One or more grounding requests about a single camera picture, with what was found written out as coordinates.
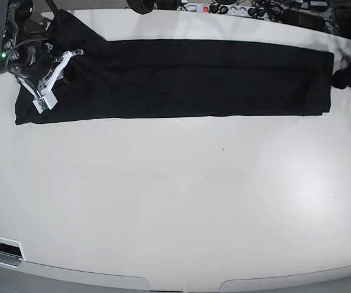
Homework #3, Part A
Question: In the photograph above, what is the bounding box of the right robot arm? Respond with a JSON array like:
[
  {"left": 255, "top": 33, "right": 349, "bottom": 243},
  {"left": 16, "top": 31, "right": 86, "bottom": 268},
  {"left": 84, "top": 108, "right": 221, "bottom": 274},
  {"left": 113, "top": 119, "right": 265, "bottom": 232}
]
[{"left": 0, "top": 1, "right": 84, "bottom": 95}]

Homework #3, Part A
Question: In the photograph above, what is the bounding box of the white power strip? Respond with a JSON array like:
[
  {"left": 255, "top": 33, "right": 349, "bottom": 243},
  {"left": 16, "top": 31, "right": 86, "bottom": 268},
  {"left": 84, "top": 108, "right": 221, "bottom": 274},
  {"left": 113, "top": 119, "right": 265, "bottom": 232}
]
[{"left": 178, "top": 2, "right": 286, "bottom": 19}]

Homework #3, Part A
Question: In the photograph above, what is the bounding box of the black power adapter box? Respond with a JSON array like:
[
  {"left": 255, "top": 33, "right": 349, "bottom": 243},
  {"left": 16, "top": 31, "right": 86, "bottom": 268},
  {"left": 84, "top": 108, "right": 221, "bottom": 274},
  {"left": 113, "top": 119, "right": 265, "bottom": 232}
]
[{"left": 282, "top": 9, "right": 325, "bottom": 32}]

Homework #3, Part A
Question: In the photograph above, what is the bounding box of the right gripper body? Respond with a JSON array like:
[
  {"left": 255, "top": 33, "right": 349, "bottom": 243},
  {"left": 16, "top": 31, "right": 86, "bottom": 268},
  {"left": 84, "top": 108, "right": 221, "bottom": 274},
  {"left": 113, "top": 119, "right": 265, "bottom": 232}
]
[{"left": 36, "top": 42, "right": 71, "bottom": 89}]

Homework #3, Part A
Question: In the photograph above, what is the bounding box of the grey slotted table fixture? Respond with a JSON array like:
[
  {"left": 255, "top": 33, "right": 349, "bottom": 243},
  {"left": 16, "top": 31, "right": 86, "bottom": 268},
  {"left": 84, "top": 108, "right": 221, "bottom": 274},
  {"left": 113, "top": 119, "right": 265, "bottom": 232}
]
[{"left": 0, "top": 236, "right": 26, "bottom": 269}]

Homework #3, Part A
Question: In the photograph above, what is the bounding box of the black t-shirt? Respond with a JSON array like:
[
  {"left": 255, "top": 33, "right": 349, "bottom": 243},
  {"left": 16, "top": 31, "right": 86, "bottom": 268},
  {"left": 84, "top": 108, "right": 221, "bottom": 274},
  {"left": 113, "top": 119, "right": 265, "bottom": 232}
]
[{"left": 15, "top": 10, "right": 334, "bottom": 125}]

